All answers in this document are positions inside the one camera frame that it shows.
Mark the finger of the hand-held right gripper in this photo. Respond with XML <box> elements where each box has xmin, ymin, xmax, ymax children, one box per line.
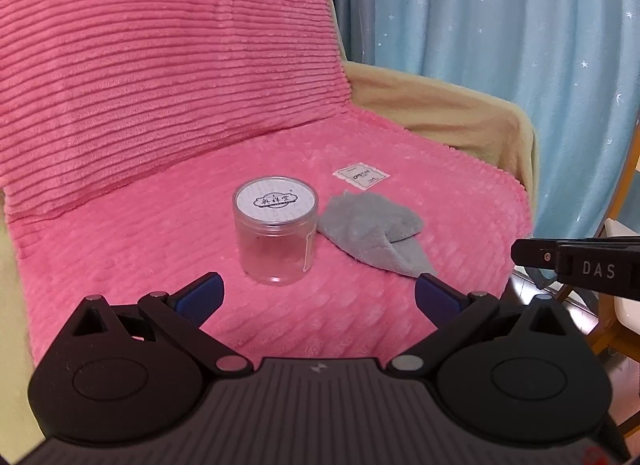
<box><xmin>511</xmin><ymin>238</ymin><xmax>561</xmax><ymax>272</ymax></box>

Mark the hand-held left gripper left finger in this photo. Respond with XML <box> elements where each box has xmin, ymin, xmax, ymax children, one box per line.
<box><xmin>70</xmin><ymin>272</ymin><xmax>253</xmax><ymax>377</ymax></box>

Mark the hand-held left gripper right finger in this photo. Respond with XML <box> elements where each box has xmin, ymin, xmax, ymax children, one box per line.
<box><xmin>387</xmin><ymin>272</ymin><xmax>571</xmax><ymax>377</ymax></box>

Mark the clear plastic jar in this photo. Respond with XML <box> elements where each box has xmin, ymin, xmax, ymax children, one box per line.
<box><xmin>231</xmin><ymin>176</ymin><xmax>319</xmax><ymax>287</ymax></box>

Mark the grey cleaning cloth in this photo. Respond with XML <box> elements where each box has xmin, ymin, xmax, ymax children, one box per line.
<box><xmin>316</xmin><ymin>190</ymin><xmax>440</xmax><ymax>280</ymax></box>

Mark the wooden chair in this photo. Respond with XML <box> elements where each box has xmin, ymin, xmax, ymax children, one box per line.
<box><xmin>552</xmin><ymin>115</ymin><xmax>640</xmax><ymax>378</ymax></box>

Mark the white sewn blanket label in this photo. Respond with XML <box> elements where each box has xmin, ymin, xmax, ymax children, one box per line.
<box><xmin>332</xmin><ymin>161</ymin><xmax>391</xmax><ymax>192</ymax></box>

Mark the pink ribbed blanket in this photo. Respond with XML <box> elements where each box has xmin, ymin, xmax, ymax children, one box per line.
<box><xmin>5</xmin><ymin>110</ymin><xmax>533</xmax><ymax>366</ymax></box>

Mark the light green sofa cover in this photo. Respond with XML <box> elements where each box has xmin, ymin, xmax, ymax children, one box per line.
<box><xmin>0</xmin><ymin>185</ymin><xmax>46</xmax><ymax>381</ymax></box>

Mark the pink ribbed sofa cover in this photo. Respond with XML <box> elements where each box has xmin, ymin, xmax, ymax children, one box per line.
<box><xmin>0</xmin><ymin>0</ymin><xmax>353</xmax><ymax>220</ymax></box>

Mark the light blue star curtain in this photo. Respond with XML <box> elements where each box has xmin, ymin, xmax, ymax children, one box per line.
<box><xmin>300</xmin><ymin>0</ymin><xmax>640</xmax><ymax>241</ymax></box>

